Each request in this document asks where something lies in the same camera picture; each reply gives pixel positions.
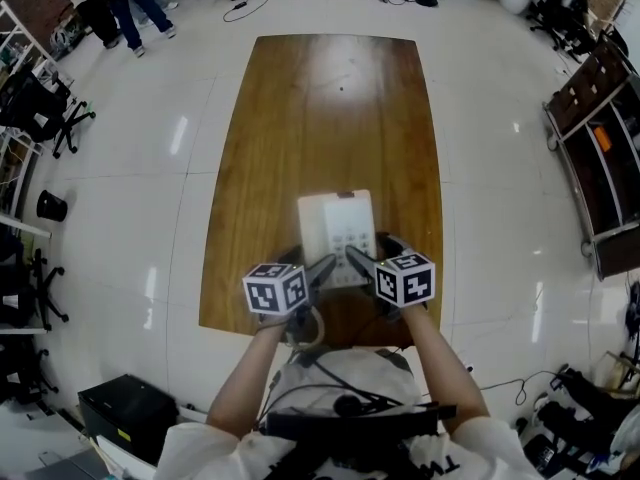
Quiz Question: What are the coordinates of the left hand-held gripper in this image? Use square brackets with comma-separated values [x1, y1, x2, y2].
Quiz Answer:
[242, 245, 338, 329]

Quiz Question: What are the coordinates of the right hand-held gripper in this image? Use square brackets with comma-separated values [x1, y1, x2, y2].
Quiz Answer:
[344, 232, 435, 322]

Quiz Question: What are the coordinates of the white telephone base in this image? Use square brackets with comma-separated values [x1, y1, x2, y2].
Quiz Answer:
[297, 189, 378, 290]

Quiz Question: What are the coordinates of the beige curved cable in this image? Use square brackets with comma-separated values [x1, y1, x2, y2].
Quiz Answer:
[287, 307, 327, 352]

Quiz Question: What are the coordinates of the person's left forearm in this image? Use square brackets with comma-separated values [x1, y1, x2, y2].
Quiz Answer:
[205, 317, 292, 440]

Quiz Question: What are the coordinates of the person's right forearm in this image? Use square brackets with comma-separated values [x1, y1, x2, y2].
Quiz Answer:
[399, 305, 491, 437]

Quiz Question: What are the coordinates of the black chest rig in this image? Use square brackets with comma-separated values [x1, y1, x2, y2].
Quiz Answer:
[263, 401, 458, 469]

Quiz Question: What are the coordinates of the person's white shirt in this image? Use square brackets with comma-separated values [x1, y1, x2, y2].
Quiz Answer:
[154, 347, 544, 480]

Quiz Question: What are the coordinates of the black box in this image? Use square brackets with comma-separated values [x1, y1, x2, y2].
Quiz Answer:
[76, 373, 181, 467]

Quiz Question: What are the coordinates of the wooden shelf cart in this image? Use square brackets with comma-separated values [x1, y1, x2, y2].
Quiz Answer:
[542, 29, 640, 282]

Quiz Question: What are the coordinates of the black backpack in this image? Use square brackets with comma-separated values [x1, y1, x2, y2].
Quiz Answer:
[538, 366, 632, 450]

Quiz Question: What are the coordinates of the black waste bin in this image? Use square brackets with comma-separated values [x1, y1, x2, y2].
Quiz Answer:
[35, 188, 69, 224]

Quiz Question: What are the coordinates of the black mesh office chair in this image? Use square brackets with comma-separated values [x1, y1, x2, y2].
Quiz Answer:
[0, 69, 97, 160]

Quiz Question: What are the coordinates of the white metal shelf rack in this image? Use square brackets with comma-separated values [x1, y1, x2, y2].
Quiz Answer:
[0, 0, 77, 240]

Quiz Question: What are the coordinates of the black floor cable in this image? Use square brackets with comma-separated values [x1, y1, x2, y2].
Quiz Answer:
[221, 0, 294, 24]
[478, 367, 567, 407]

